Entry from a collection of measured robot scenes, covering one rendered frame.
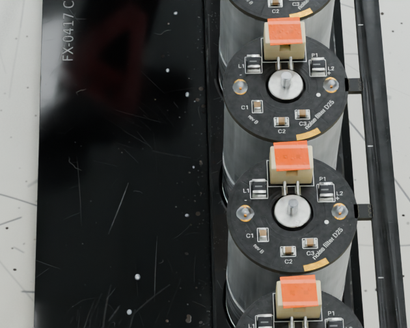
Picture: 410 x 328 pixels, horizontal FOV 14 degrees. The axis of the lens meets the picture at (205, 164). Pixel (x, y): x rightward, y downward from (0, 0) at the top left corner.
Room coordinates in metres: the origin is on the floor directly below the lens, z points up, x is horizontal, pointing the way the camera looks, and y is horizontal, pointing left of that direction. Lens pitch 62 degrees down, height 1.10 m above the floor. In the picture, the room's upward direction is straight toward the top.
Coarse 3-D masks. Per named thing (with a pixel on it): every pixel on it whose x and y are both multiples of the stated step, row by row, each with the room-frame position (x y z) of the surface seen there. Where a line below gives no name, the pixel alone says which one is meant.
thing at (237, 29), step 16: (224, 0) 0.19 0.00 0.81; (224, 16) 0.19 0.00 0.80; (240, 16) 0.19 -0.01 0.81; (320, 16) 0.19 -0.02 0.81; (224, 32) 0.19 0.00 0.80; (240, 32) 0.19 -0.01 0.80; (256, 32) 0.19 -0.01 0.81; (320, 32) 0.19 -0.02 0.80; (224, 48) 0.19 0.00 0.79; (224, 64) 0.19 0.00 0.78
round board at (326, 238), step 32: (256, 192) 0.14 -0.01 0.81; (288, 192) 0.15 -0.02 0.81; (320, 192) 0.14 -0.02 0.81; (352, 192) 0.15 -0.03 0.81; (256, 224) 0.14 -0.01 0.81; (320, 224) 0.14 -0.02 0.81; (352, 224) 0.14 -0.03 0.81; (256, 256) 0.13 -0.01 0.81; (288, 256) 0.13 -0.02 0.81; (320, 256) 0.13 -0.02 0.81
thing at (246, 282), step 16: (304, 208) 0.14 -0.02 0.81; (288, 224) 0.14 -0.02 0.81; (304, 224) 0.14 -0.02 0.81; (240, 256) 0.13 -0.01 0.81; (240, 272) 0.13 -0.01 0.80; (256, 272) 0.13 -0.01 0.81; (272, 272) 0.13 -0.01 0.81; (320, 272) 0.13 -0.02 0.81; (336, 272) 0.13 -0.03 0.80; (240, 288) 0.13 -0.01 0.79; (256, 288) 0.13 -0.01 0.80; (272, 288) 0.13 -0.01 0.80; (336, 288) 0.13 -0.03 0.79; (240, 304) 0.13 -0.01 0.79
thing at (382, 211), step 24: (360, 0) 0.19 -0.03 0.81; (360, 24) 0.18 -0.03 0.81; (360, 48) 0.18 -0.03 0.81; (360, 72) 0.17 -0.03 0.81; (384, 72) 0.17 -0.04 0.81; (384, 96) 0.17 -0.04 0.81; (384, 120) 0.16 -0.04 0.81; (384, 144) 0.16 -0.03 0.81; (384, 168) 0.15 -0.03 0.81; (384, 192) 0.15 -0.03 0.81; (360, 216) 0.14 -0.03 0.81; (384, 216) 0.14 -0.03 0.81; (384, 240) 0.13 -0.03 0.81; (384, 264) 0.13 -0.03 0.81; (384, 288) 0.12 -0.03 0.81; (384, 312) 0.12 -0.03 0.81
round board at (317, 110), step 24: (240, 48) 0.18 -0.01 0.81; (312, 48) 0.18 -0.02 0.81; (240, 72) 0.17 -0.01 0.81; (264, 72) 0.17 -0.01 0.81; (312, 72) 0.17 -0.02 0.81; (336, 72) 0.17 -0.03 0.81; (240, 96) 0.17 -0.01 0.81; (264, 96) 0.17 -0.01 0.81; (312, 96) 0.17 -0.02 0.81; (336, 96) 0.17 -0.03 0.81; (240, 120) 0.16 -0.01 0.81; (264, 120) 0.16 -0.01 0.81; (288, 120) 0.16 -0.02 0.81; (312, 120) 0.16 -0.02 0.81; (336, 120) 0.16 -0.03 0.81
